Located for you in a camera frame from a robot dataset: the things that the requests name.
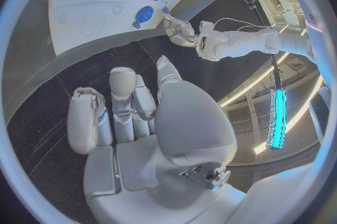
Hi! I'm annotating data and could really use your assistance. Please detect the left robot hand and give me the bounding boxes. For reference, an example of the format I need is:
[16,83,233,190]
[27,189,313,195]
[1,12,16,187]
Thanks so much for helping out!
[163,12,201,48]

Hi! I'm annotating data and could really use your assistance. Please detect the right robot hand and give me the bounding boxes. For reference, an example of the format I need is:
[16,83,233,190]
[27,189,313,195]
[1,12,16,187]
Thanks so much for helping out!
[66,54,247,224]

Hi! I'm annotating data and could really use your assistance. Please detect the blue gear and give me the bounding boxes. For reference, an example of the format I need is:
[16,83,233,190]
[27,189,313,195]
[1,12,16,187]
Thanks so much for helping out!
[135,5,156,23]

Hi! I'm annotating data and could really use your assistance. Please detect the glowing light bar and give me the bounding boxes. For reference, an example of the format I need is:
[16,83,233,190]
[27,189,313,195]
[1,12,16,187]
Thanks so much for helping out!
[265,86,288,151]

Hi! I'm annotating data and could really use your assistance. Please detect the white cable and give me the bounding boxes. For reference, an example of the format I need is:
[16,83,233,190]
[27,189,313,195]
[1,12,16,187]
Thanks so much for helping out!
[236,25,275,32]
[212,17,268,29]

